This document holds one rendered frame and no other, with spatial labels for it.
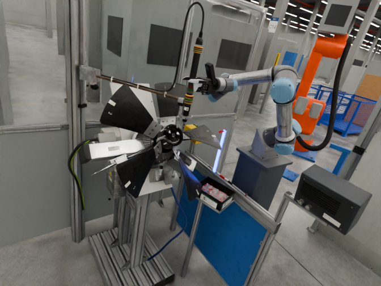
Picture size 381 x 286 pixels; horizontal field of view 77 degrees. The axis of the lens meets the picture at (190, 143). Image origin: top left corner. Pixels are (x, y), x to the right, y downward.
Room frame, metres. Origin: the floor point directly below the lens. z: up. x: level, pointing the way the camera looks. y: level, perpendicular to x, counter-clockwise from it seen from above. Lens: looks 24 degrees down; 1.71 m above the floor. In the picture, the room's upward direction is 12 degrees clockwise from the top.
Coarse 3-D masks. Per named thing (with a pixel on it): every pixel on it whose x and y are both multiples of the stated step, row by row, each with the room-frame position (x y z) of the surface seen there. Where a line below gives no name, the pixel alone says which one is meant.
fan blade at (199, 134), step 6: (204, 126) 1.45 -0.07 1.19; (186, 132) 1.29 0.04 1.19; (192, 132) 1.32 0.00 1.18; (198, 132) 1.35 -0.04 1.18; (204, 132) 1.38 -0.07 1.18; (210, 132) 1.41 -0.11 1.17; (192, 138) 1.23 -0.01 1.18; (198, 138) 1.26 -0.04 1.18; (204, 138) 1.29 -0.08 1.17; (210, 138) 1.33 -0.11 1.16; (216, 138) 1.37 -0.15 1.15; (210, 144) 1.27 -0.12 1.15; (216, 144) 1.31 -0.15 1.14
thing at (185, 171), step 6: (180, 162) 1.10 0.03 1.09; (186, 168) 1.13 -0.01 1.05; (186, 174) 1.07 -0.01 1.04; (192, 174) 1.18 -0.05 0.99; (186, 180) 1.04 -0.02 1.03; (192, 180) 1.10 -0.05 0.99; (186, 186) 1.01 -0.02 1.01; (192, 186) 1.06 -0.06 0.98; (192, 192) 1.03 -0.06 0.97; (198, 192) 1.09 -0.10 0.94; (192, 198) 1.00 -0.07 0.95
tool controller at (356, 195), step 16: (304, 176) 0.99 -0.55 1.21; (320, 176) 0.97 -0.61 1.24; (336, 176) 0.98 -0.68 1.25; (304, 192) 0.98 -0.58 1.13; (320, 192) 0.92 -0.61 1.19; (336, 192) 0.88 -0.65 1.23; (352, 192) 0.88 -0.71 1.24; (368, 192) 0.88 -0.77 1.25; (320, 208) 0.92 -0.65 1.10; (336, 208) 0.87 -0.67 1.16; (352, 208) 0.82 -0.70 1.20; (336, 224) 0.86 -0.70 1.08; (352, 224) 0.84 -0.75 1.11
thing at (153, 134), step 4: (152, 124) 1.15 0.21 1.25; (156, 124) 1.15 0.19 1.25; (148, 128) 1.14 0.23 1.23; (152, 128) 1.15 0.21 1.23; (156, 128) 1.15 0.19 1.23; (160, 128) 1.16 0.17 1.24; (144, 132) 1.14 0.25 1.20; (148, 132) 1.15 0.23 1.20; (152, 132) 1.15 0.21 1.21; (156, 132) 1.16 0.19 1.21; (152, 136) 1.15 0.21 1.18
